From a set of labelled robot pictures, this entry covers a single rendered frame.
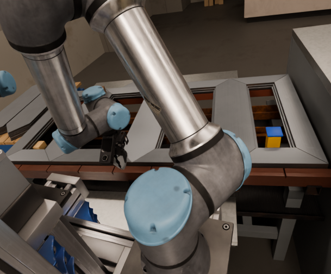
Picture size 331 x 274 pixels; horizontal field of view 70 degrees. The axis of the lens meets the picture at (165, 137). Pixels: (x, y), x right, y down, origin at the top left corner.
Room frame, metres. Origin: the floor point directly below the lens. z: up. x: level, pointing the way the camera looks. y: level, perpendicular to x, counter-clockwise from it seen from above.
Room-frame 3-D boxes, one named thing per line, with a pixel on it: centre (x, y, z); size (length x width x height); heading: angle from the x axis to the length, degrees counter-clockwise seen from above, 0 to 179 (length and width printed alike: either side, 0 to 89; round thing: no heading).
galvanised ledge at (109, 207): (0.72, 0.41, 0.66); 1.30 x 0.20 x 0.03; 71
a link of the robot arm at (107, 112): (0.63, 0.16, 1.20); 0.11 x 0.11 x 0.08; 33
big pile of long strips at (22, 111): (1.71, 0.93, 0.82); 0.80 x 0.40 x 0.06; 161
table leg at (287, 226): (0.59, -0.50, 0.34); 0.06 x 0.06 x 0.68; 71
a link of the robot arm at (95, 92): (0.72, 0.20, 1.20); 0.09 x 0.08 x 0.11; 33
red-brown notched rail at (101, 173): (0.77, 0.18, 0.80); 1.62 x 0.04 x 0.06; 71
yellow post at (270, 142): (0.73, -0.45, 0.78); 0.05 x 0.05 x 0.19; 71
